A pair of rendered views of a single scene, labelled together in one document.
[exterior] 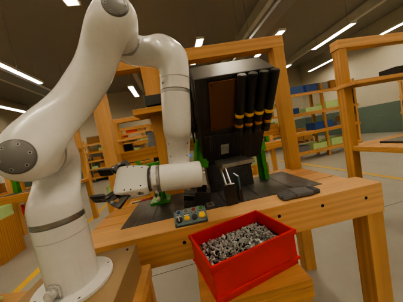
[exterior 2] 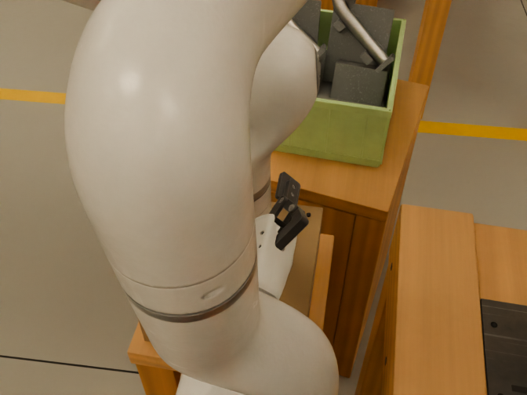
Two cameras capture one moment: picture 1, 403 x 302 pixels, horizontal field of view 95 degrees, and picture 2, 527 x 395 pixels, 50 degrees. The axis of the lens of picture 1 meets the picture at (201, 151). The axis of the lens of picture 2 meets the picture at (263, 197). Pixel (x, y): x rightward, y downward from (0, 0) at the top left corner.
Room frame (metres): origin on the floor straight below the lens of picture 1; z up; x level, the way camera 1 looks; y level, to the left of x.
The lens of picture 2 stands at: (0.70, -0.16, 1.71)
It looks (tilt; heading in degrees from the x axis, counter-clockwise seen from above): 46 degrees down; 106
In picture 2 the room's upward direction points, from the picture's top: straight up
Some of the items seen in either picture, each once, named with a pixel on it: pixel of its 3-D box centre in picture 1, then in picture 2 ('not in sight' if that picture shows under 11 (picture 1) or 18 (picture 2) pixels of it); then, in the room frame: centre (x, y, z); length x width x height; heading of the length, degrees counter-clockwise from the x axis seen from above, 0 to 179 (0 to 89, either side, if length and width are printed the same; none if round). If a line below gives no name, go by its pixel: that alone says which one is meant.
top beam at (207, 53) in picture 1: (187, 56); not in sight; (1.45, -0.03, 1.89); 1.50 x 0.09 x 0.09; 95
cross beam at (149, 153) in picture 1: (202, 142); not in sight; (1.52, -0.02, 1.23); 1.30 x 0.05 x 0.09; 95
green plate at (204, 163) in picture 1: (200, 155); not in sight; (1.09, 0.01, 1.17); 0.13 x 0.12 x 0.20; 95
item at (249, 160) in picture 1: (228, 160); not in sight; (1.06, -0.14, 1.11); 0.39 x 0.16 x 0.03; 5
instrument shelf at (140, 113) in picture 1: (197, 105); not in sight; (1.41, -0.03, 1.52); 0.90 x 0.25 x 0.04; 95
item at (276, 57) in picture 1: (200, 125); not in sight; (1.45, -0.03, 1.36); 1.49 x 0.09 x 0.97; 95
